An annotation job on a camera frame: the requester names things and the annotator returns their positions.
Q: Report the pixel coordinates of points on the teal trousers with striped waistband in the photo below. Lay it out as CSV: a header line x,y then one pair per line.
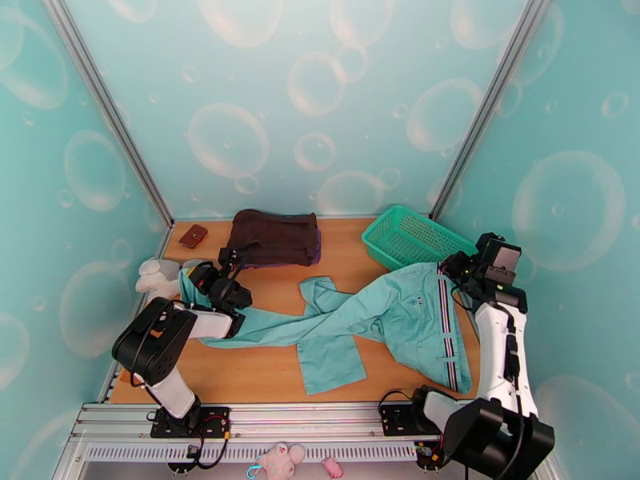
x,y
390,313

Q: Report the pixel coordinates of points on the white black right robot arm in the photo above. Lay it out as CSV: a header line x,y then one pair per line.
x,y
500,353

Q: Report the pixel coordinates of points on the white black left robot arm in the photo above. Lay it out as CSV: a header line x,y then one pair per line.
x,y
150,343

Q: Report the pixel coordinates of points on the purple folded trousers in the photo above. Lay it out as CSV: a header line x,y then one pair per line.
x,y
270,266

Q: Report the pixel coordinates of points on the dark brown folded trousers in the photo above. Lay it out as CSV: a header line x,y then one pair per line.
x,y
275,236

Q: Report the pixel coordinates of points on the brown leather wallet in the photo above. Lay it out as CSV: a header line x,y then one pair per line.
x,y
193,236

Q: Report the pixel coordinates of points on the white grey plush toy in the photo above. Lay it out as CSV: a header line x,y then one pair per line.
x,y
155,278

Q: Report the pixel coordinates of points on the green plastic basket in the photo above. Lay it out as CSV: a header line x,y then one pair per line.
x,y
410,238

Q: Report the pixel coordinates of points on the pink plush mouse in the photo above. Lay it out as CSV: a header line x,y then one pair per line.
x,y
280,461

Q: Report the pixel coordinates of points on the small pink toy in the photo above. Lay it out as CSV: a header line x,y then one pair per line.
x,y
332,467

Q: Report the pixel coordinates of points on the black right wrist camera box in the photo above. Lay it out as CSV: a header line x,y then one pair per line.
x,y
502,258

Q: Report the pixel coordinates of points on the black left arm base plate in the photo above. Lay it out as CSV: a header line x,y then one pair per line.
x,y
215,423

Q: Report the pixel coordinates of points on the aluminium frame rail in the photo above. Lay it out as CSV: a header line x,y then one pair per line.
x,y
300,418

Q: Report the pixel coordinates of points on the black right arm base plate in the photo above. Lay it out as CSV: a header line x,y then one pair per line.
x,y
395,421

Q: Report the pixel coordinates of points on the aluminium corner post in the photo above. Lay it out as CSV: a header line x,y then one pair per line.
x,y
492,93
105,103

